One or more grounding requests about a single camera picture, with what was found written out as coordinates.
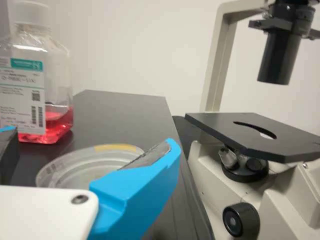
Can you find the petri dish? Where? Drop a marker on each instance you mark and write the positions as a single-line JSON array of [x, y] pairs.
[[75, 165]]

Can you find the red liquid bottle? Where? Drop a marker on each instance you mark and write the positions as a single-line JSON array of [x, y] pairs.
[[37, 75]]

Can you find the cream microscope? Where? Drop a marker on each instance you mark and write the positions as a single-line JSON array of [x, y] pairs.
[[255, 162]]

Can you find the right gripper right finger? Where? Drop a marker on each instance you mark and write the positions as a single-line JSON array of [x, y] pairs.
[[140, 190]]

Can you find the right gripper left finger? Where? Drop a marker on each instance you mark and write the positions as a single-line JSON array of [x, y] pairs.
[[8, 150]]

